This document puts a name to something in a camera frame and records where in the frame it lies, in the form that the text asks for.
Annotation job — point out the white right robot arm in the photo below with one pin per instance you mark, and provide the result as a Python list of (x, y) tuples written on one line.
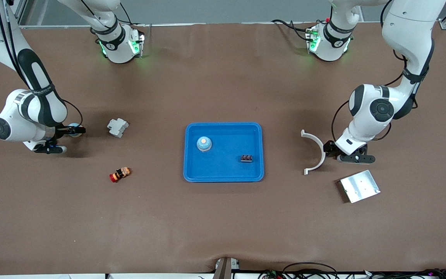
[(18, 116)]

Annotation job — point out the white circuit breaker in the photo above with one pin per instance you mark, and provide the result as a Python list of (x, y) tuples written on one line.
[(117, 128)]

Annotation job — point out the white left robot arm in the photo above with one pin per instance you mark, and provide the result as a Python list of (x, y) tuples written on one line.
[(409, 35)]

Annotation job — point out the small black purple component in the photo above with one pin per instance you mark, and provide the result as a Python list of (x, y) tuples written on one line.
[(246, 158)]

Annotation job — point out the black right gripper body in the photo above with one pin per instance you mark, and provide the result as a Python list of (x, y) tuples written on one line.
[(62, 131)]

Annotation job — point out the silver metal plate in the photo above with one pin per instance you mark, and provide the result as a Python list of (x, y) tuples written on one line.
[(360, 186)]

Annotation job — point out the white curved plastic bracket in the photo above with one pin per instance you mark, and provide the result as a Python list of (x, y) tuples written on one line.
[(312, 136)]

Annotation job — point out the black left camera mounting plate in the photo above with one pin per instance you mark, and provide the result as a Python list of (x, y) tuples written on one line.
[(362, 159)]

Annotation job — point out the blue bell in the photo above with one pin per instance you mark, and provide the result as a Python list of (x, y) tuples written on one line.
[(204, 144), (75, 125)]

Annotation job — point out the red and orange button switch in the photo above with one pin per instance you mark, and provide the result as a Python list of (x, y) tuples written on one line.
[(119, 174)]

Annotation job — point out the black right camera mounting plate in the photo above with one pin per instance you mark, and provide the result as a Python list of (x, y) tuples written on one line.
[(54, 150)]

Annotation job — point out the blue plastic tray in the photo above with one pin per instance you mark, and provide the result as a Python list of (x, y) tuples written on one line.
[(223, 166)]

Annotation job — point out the black camera mounting plate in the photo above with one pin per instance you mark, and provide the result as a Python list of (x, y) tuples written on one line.
[(362, 159), (54, 150)]

